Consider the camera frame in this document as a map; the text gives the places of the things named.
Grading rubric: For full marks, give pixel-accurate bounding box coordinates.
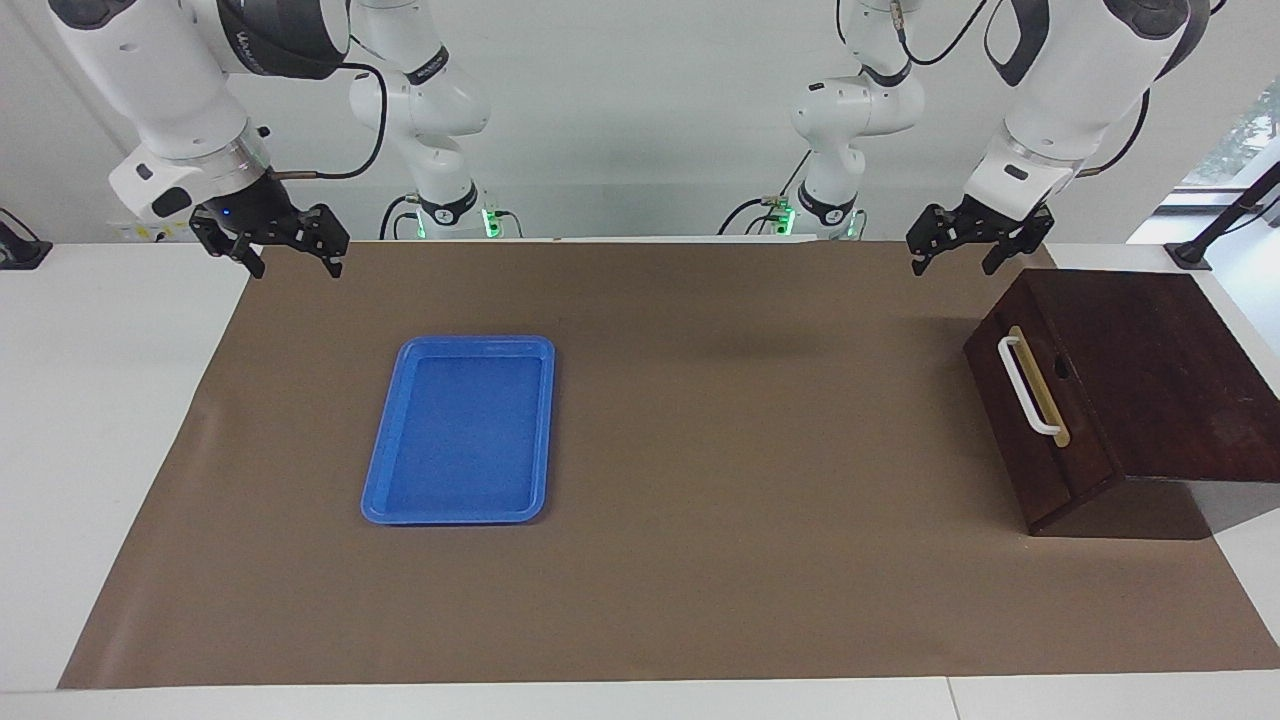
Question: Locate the window with greenery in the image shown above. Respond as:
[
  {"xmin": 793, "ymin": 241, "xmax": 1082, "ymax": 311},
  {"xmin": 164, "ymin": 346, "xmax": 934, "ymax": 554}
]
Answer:
[{"xmin": 1160, "ymin": 78, "xmax": 1280, "ymax": 216}]

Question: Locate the dark wooden drawer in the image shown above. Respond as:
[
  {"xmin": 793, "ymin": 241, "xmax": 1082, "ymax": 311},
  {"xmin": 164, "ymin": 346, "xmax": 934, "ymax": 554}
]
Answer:
[{"xmin": 963, "ymin": 272, "xmax": 1129, "ymax": 538}]

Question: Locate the black table clamp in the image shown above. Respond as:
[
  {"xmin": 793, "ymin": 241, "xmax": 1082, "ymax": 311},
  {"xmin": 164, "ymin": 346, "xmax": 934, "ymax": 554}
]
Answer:
[{"xmin": 0, "ymin": 208, "xmax": 53, "ymax": 271}]

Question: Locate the black right base cable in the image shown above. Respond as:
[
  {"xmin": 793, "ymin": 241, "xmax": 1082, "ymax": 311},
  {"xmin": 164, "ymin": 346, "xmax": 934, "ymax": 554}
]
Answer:
[{"xmin": 378, "ymin": 193, "xmax": 426, "ymax": 241}]

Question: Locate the blue plastic tray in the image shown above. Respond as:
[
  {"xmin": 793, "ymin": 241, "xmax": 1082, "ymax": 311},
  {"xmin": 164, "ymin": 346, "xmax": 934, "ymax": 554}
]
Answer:
[{"xmin": 360, "ymin": 335, "xmax": 556, "ymax": 527}]

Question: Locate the dark brown wooden cabinet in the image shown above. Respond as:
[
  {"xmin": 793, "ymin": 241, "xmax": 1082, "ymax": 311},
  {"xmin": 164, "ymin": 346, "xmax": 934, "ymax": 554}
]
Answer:
[{"xmin": 1015, "ymin": 268, "xmax": 1280, "ymax": 541}]

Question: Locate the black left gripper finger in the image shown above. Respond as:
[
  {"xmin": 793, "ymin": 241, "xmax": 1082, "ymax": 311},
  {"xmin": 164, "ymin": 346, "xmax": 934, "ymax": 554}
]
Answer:
[
  {"xmin": 908, "ymin": 205, "xmax": 969, "ymax": 277},
  {"xmin": 982, "ymin": 212, "xmax": 1056, "ymax": 276}
]

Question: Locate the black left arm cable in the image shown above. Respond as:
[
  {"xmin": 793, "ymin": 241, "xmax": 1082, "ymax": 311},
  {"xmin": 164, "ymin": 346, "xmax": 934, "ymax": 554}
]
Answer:
[{"xmin": 838, "ymin": 0, "xmax": 1151, "ymax": 181}]

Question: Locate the brown paper table mat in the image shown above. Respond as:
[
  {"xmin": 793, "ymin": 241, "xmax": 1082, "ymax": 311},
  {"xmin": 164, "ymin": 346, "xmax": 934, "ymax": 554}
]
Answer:
[{"xmin": 57, "ymin": 240, "xmax": 1280, "ymax": 691}]

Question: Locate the black stand with foot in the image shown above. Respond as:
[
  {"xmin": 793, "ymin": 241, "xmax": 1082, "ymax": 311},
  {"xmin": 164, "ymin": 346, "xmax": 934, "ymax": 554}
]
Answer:
[{"xmin": 1165, "ymin": 160, "xmax": 1280, "ymax": 273}]

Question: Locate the black left base cable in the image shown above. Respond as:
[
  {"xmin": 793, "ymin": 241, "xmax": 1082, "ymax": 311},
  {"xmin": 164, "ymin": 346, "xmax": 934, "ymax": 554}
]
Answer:
[{"xmin": 718, "ymin": 150, "xmax": 813, "ymax": 237}]

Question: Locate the black base cable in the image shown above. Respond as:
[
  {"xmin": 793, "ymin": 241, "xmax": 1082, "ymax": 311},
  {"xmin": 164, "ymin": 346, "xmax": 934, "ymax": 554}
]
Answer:
[
  {"xmin": 378, "ymin": 193, "xmax": 426, "ymax": 241},
  {"xmin": 718, "ymin": 150, "xmax": 813, "ymax": 237}
]

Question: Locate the white wall socket box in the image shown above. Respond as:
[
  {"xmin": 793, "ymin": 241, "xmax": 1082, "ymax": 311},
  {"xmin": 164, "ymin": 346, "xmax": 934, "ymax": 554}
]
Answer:
[{"xmin": 108, "ymin": 215, "xmax": 199, "ymax": 243}]

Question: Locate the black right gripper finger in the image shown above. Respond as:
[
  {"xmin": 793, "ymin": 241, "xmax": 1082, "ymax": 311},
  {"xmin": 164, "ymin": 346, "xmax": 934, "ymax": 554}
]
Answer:
[
  {"xmin": 190, "ymin": 210, "xmax": 267, "ymax": 280},
  {"xmin": 303, "ymin": 205, "xmax": 350, "ymax": 278}
]

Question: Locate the white drawer handle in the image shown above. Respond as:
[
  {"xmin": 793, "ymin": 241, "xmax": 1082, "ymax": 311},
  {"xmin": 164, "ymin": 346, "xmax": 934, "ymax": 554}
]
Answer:
[{"xmin": 998, "ymin": 336, "xmax": 1063, "ymax": 439}]

